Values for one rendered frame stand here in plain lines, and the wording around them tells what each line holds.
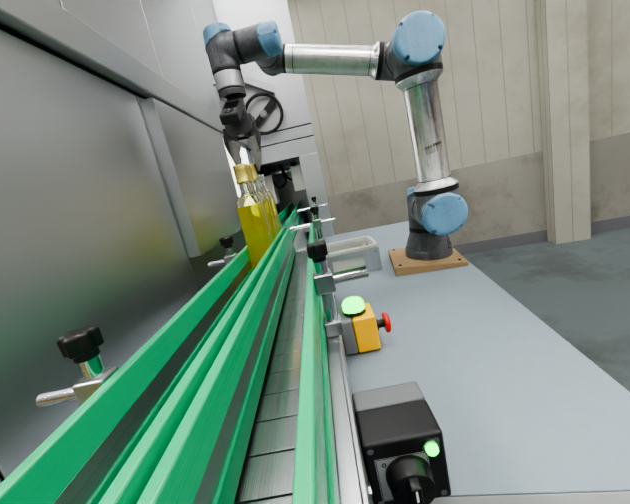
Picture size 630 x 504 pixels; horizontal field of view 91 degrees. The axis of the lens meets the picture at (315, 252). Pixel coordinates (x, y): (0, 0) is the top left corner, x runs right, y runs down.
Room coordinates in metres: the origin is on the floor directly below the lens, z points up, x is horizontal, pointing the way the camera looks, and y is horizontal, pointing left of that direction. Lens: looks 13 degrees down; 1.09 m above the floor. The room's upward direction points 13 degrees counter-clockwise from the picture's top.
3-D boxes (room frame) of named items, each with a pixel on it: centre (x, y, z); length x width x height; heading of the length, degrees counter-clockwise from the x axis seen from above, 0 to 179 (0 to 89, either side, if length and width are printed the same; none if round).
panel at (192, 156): (1.15, 0.25, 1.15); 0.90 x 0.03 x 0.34; 178
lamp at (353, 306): (0.57, -0.05, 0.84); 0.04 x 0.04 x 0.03
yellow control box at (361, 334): (0.57, -0.05, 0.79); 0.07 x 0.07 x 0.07; 88
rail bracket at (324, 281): (0.40, -0.03, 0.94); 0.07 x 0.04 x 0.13; 88
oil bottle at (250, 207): (0.77, 0.13, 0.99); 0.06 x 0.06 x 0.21; 87
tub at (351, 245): (1.11, -0.11, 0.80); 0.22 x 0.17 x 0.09; 88
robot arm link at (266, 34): (0.91, 0.02, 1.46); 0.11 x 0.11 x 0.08; 82
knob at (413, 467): (0.23, -0.04, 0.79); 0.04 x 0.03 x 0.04; 88
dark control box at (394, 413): (0.29, -0.04, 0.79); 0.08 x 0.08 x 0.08; 88
